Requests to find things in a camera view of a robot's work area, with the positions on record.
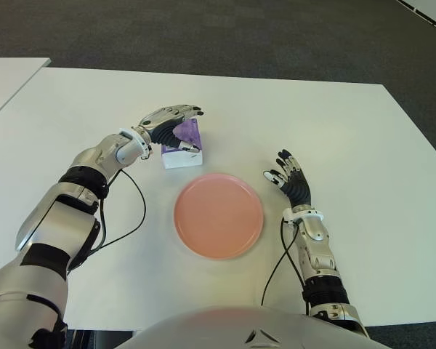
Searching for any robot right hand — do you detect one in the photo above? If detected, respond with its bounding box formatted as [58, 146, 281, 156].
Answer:
[262, 148, 314, 211]

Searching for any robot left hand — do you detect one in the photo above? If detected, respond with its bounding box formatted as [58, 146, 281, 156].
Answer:
[137, 104, 206, 153]

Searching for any purple white tissue pack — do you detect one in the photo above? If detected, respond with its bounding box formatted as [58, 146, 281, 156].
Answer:
[161, 118, 204, 170]

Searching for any round pink plate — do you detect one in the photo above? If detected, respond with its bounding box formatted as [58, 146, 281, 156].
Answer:
[173, 173, 265, 260]

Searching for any silver robot torso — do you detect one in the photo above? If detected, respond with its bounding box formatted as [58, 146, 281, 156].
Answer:
[114, 305, 371, 349]

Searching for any adjacent white table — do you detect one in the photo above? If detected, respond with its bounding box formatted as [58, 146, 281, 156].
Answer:
[0, 57, 52, 127]

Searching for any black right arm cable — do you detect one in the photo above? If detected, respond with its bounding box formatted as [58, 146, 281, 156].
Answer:
[260, 217, 310, 316]

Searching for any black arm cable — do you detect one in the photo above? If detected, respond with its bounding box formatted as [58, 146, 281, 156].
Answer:
[260, 217, 310, 316]
[67, 154, 148, 276]

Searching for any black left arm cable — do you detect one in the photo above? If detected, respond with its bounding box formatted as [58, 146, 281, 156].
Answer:
[67, 154, 148, 276]

